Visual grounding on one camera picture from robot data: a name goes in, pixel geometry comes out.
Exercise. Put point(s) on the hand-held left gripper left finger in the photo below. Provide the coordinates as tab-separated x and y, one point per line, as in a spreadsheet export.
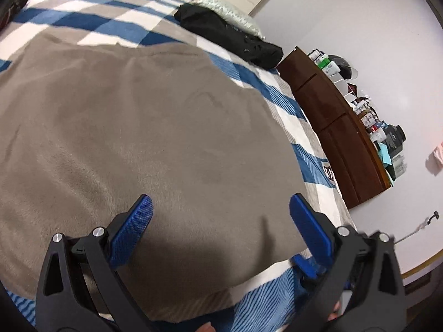
133	228

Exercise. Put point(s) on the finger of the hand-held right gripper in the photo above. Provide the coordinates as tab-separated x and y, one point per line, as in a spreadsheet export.
305	268

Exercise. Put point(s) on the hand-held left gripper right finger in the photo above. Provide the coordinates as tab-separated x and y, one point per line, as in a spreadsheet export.
311	226

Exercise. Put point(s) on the taupe fleece blanket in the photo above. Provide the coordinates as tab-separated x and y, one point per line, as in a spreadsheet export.
138	128

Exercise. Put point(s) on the teal cloth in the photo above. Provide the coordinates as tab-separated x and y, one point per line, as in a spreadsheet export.
385	157

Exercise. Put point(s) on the brown wooden dresser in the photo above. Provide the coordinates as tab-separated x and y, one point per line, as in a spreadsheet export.
332	117

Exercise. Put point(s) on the row of toiletry bottles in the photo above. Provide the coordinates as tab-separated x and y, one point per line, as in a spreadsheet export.
367	117

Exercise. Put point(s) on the pink cloth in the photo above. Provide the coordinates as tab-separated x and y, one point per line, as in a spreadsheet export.
437	155

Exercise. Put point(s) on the black helmet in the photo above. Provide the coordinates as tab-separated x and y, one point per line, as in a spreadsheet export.
342	65

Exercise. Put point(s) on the black garment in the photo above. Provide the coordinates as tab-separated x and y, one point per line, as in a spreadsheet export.
221	27

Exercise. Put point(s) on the blue white checked blanket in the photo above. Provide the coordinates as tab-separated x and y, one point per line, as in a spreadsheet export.
69	17

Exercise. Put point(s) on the pale patterned pillow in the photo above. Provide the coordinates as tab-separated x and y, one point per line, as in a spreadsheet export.
235	13

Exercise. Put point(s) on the black camera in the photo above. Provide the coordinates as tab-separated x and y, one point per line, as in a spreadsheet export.
394	138

